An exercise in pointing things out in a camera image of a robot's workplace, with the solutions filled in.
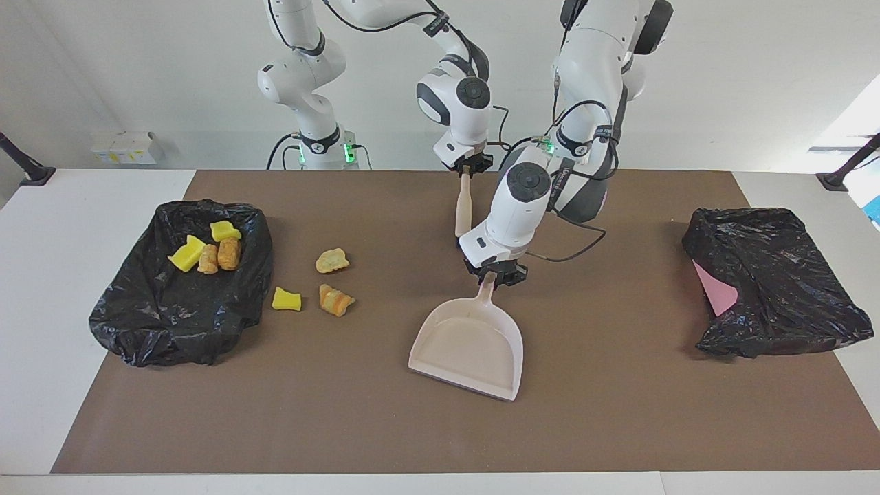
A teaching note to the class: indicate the brown bread-like trash piece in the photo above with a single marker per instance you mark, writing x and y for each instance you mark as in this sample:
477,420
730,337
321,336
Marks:
229,254

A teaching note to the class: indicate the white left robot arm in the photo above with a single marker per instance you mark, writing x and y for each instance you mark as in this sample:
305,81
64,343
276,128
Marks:
522,206

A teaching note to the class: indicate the pink bin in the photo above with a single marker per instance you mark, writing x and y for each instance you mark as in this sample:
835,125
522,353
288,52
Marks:
718,295

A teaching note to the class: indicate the beige hand brush black bristles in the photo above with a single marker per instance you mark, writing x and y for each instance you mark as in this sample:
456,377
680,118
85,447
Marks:
464,210

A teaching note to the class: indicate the pale trash piece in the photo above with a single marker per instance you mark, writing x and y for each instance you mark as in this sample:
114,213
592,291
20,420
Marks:
333,261
207,261

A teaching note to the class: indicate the small yellow sponge piece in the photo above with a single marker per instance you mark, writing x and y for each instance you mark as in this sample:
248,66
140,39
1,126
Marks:
287,300

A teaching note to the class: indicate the large white wall box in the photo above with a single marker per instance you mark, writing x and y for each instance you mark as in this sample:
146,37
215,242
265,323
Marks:
136,148

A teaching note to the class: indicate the brown table mat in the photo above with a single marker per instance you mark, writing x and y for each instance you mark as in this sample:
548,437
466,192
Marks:
550,426

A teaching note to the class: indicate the yellow notched sponge piece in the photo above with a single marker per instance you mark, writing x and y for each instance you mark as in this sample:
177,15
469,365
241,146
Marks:
225,231

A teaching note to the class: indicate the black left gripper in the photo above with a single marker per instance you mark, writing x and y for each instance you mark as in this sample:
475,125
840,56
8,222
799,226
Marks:
496,267

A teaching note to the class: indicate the beige plastic dustpan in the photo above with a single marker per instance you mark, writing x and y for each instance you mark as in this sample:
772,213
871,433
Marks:
471,350

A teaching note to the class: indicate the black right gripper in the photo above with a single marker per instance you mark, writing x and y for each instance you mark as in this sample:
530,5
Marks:
474,163

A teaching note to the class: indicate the black trash bag over pink bin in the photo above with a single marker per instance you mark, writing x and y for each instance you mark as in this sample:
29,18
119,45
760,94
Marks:
777,289

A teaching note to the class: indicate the yellow wedge sponge piece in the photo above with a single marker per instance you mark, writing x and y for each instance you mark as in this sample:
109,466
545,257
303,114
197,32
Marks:
187,255

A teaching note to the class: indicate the orange striped trash piece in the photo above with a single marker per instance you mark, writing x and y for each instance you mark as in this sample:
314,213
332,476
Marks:
335,301

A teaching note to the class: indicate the black trash bag bin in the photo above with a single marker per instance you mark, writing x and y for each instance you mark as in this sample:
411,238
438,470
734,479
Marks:
172,323

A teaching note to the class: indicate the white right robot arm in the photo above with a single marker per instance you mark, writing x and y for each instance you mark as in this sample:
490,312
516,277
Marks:
302,75

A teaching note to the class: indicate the black camera stand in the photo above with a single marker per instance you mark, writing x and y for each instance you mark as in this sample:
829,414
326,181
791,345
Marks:
34,175
835,181

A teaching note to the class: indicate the blue object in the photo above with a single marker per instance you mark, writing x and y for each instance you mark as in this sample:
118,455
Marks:
874,210

